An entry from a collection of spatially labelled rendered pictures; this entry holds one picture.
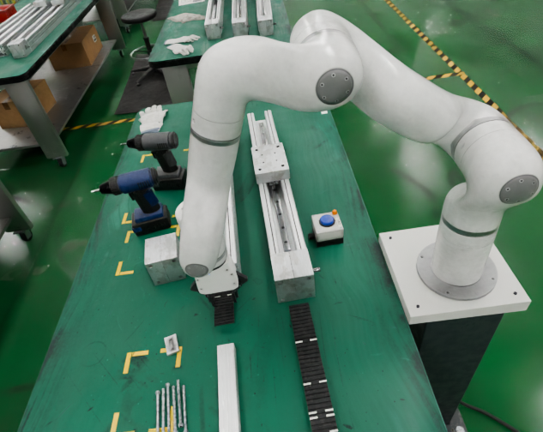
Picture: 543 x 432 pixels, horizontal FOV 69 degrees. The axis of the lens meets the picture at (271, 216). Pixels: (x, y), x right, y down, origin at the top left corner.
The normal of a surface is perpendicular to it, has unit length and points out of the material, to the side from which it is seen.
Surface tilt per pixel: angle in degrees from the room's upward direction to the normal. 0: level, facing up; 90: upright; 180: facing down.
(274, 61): 67
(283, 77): 82
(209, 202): 49
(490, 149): 38
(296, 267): 0
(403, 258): 1
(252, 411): 0
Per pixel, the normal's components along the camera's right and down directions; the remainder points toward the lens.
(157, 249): -0.11, -0.73
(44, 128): 0.07, 0.67
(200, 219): 0.15, 0.02
